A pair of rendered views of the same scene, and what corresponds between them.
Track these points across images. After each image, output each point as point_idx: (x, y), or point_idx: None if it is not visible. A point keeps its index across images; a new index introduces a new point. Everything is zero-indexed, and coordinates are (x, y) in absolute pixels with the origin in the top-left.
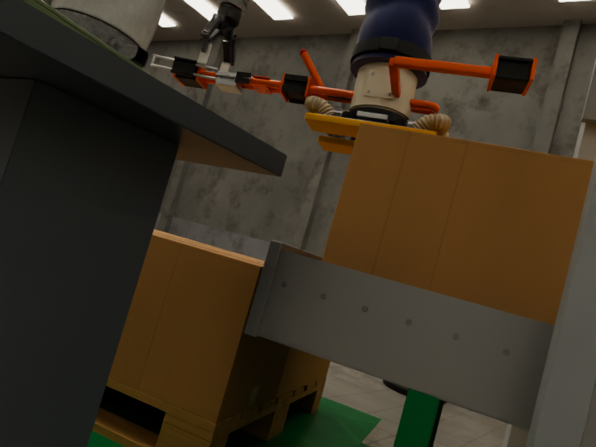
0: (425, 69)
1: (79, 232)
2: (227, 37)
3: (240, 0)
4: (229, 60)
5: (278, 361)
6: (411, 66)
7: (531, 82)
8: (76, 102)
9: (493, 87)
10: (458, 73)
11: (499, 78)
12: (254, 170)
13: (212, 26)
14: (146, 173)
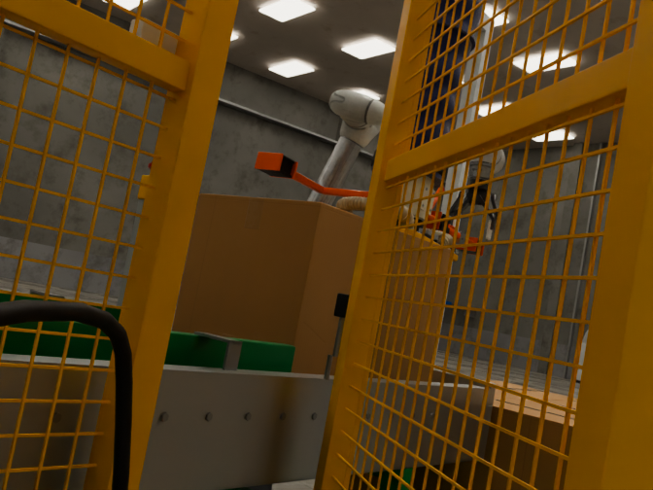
0: (308, 187)
1: None
2: (477, 202)
3: (470, 170)
4: (490, 217)
5: (417, 482)
6: (313, 190)
7: (257, 168)
8: None
9: (285, 177)
10: (295, 180)
11: (270, 175)
12: None
13: (453, 204)
14: None
